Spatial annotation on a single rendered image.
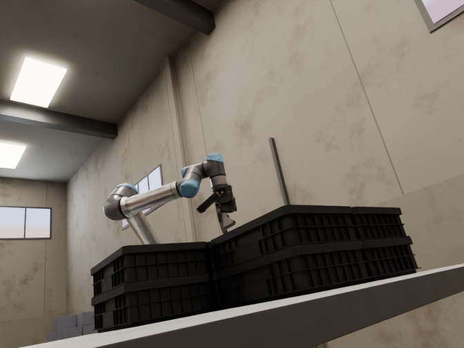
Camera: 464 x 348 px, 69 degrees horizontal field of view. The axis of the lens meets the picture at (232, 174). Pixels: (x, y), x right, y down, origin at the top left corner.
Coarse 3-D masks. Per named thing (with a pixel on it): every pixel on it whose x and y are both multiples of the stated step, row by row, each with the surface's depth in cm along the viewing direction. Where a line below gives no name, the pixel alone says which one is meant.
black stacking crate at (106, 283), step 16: (128, 256) 103; (144, 256) 105; (160, 256) 108; (176, 256) 111; (192, 256) 115; (96, 272) 125; (112, 272) 112; (128, 272) 101; (144, 272) 103; (160, 272) 106; (176, 272) 109; (192, 272) 112; (208, 272) 115; (96, 288) 123; (112, 288) 108
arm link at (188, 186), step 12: (180, 180) 143; (192, 180) 141; (144, 192) 148; (156, 192) 144; (168, 192) 143; (180, 192) 140; (192, 192) 140; (108, 204) 150; (132, 204) 147; (144, 204) 146; (156, 204) 146; (108, 216) 151; (120, 216) 148
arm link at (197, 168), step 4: (196, 164) 154; (200, 164) 153; (184, 168) 154; (188, 168) 153; (192, 168) 151; (196, 168) 151; (200, 168) 152; (184, 172) 153; (188, 172) 148; (196, 172) 148; (200, 172) 151; (204, 172) 151; (184, 176) 153; (200, 176) 149; (204, 176) 153
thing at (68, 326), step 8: (88, 312) 668; (56, 320) 664; (64, 320) 668; (72, 320) 677; (80, 320) 665; (88, 320) 662; (56, 328) 659; (64, 328) 663; (72, 328) 640; (80, 328) 648; (88, 328) 657; (48, 336) 689; (56, 336) 653; (64, 336) 627; (72, 336) 635
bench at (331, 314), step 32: (352, 288) 51; (384, 288) 43; (416, 288) 48; (448, 288) 56; (192, 320) 38; (224, 320) 26; (256, 320) 28; (288, 320) 30; (320, 320) 33; (352, 320) 36; (384, 320) 40
